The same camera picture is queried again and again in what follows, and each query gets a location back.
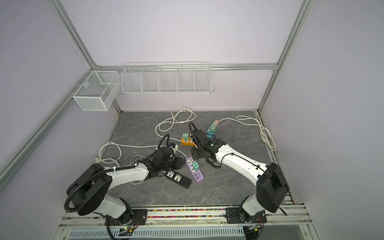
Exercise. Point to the aluminium front rail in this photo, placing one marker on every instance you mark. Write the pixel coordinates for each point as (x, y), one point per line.
(216, 221)

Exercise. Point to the teal power strip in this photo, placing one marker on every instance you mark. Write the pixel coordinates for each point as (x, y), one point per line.
(210, 135)

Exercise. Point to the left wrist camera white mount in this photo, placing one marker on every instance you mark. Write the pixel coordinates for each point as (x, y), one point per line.
(173, 146)

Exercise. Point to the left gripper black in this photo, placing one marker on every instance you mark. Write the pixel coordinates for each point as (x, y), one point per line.
(178, 161)

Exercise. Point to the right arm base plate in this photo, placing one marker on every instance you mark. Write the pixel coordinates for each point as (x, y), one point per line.
(239, 216)

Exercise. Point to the purple power strip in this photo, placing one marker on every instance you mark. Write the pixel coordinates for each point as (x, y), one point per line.
(198, 176)

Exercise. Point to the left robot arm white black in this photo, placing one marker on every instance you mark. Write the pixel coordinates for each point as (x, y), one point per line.
(89, 193)

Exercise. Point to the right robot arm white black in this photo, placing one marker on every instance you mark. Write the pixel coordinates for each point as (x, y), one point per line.
(271, 184)

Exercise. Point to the white mesh box basket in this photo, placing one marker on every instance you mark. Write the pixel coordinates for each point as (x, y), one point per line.
(98, 91)

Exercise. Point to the green plug on teal strip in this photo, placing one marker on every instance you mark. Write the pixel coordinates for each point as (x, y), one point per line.
(213, 128)

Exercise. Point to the teal plug on purple strip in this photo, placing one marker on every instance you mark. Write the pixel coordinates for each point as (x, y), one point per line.
(196, 166)

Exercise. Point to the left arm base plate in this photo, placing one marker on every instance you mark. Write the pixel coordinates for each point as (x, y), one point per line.
(132, 217)

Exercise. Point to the white wire rack basket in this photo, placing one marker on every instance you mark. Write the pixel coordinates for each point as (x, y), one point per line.
(167, 78)

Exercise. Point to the black power strip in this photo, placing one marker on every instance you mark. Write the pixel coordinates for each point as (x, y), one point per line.
(178, 179)

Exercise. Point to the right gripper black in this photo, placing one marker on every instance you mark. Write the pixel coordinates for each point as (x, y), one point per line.
(195, 151)

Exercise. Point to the orange power strip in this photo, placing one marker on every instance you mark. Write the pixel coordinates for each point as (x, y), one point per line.
(188, 142)

